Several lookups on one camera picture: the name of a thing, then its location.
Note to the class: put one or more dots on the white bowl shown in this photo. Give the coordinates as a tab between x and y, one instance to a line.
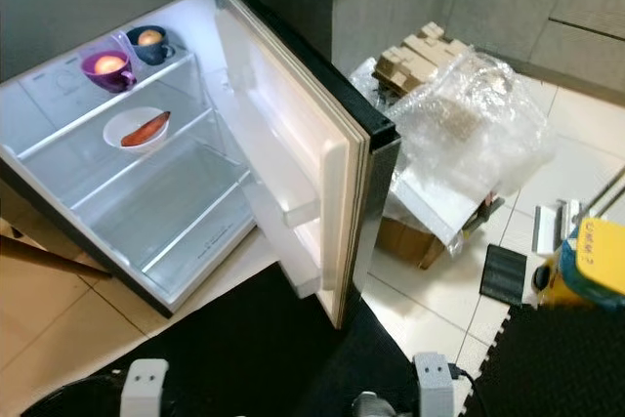
114	126

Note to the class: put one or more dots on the orange sweet potato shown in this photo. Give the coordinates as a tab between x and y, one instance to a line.
145	130

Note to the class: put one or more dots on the orange round fruit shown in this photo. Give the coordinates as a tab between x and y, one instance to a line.
150	38
109	64

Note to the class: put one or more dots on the glass fridge shelf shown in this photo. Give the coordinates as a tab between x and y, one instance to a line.
93	168
166	202
68	109

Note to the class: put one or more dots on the clear fridge door bin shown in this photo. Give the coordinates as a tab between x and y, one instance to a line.
283	261
283	192

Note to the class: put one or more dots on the dark blue cup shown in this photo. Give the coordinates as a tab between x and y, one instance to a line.
153	57

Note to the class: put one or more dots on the black floor mat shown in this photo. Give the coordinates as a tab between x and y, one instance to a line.
254	358

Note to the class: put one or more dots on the brown cardboard box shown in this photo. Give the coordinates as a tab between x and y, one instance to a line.
405	241

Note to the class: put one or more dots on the brown cardboard packing insert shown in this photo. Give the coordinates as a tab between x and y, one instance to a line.
415	56

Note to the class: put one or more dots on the grey right robot leg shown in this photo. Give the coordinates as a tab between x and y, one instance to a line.
376	407

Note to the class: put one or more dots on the clear bubble wrap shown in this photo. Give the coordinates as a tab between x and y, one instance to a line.
479	134

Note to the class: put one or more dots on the black ribbed pad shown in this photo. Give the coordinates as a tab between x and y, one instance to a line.
506	275

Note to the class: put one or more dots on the black foam puzzle mat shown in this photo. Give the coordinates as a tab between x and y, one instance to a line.
557	368

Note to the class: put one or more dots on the yellow and blue device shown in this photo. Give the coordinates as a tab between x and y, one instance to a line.
601	261

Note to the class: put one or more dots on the grey metal pole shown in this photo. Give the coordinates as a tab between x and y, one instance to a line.
607	187

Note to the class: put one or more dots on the silver metal bracket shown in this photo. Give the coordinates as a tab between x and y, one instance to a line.
572	217
545	229

